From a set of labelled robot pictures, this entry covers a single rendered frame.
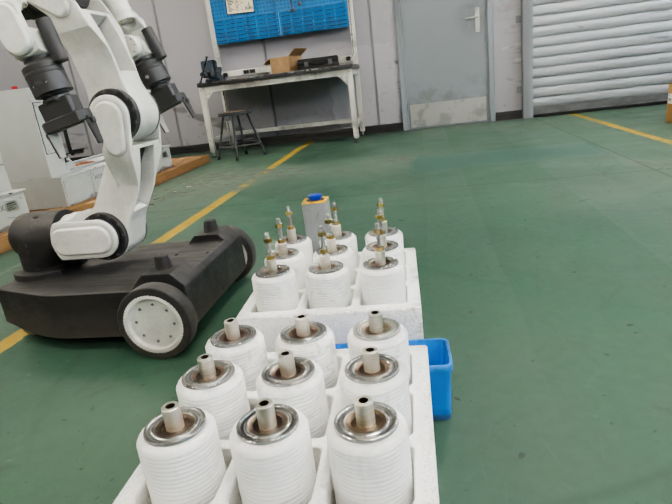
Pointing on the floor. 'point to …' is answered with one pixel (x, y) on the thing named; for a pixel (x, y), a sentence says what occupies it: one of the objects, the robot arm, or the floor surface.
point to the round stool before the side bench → (235, 132)
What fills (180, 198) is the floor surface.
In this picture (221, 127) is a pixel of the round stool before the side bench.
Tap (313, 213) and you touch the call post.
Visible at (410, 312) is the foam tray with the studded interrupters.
